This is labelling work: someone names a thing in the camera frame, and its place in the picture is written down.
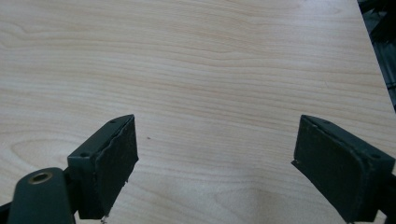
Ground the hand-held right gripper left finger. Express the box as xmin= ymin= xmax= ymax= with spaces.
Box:
xmin=66 ymin=114 xmax=139 ymax=220

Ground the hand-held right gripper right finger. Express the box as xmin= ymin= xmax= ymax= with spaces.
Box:
xmin=290 ymin=114 xmax=396 ymax=224

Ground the dark metal stand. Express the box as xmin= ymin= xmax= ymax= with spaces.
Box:
xmin=356 ymin=0 xmax=396 ymax=112

